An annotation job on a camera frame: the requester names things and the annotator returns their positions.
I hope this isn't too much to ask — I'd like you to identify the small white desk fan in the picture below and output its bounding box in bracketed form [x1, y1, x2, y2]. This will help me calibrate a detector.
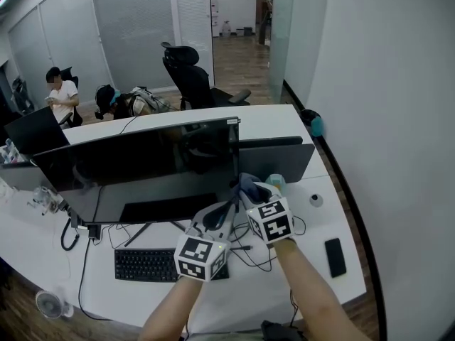
[34, 289, 75, 320]

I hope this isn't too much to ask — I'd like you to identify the black keyboard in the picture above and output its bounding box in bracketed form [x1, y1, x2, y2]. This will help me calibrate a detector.
[114, 249, 230, 283]

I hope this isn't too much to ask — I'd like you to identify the dark grey-blue cloth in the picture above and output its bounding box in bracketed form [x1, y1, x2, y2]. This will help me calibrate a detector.
[232, 172, 272, 205]

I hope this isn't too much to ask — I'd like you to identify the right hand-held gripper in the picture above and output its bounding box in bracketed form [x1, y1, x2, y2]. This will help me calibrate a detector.
[238, 182, 296, 245]

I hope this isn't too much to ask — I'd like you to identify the black waist pouch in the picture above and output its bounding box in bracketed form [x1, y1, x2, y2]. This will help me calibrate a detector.
[261, 320, 307, 341]

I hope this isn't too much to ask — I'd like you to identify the clear water bottle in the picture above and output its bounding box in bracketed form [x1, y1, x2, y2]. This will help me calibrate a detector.
[32, 185, 61, 215]

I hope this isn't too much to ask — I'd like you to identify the person's right forearm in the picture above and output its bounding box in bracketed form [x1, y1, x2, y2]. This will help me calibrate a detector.
[272, 238, 373, 341]

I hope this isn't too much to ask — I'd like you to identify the pale green bottle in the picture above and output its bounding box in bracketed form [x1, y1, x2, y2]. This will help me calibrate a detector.
[264, 173, 287, 191]

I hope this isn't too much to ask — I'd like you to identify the person's left forearm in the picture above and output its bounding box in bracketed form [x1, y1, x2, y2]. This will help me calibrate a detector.
[137, 277, 206, 341]

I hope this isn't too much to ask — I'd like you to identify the long black power cable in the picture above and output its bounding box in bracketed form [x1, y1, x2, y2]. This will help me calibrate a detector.
[77, 238, 114, 322]

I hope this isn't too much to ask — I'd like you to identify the black desktop box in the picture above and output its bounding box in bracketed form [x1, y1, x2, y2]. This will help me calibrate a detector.
[66, 207, 90, 231]

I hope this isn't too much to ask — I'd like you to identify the black coiled cable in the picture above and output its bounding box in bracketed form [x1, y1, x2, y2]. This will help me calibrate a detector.
[60, 218, 81, 251]

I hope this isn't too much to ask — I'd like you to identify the black office chair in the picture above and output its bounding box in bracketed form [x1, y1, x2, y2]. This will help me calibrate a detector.
[160, 41, 252, 112]
[60, 66, 83, 127]

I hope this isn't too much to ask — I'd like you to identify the black monitor with white sticker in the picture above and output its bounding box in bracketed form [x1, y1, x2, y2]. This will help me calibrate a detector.
[31, 117, 241, 247]

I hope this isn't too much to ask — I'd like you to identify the black pouch cable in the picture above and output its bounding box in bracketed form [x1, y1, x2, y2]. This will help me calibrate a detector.
[289, 289, 300, 330]

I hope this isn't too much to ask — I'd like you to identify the grey desk divider panel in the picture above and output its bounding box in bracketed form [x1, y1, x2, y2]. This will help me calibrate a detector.
[237, 143, 316, 185]

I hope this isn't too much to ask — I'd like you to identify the white water dispenser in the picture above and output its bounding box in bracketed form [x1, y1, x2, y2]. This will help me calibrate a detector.
[211, 0, 220, 37]

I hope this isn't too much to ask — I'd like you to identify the person's light shirt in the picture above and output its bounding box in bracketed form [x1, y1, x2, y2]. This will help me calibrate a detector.
[184, 329, 266, 341]

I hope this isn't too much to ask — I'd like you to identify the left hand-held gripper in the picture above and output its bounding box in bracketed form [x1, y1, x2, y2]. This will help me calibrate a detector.
[173, 200, 239, 283]

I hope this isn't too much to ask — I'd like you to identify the black bin with teal bag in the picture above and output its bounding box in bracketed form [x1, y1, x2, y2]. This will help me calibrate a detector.
[300, 109, 325, 138]

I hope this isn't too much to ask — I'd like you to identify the thin black cable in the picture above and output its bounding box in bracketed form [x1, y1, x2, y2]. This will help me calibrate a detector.
[227, 214, 306, 273]
[106, 222, 143, 250]

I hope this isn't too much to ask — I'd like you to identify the black power adapter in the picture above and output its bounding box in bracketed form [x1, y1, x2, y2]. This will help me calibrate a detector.
[87, 224, 103, 244]

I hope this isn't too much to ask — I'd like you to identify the black smartphone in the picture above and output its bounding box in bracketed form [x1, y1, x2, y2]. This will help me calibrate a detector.
[323, 237, 348, 279]

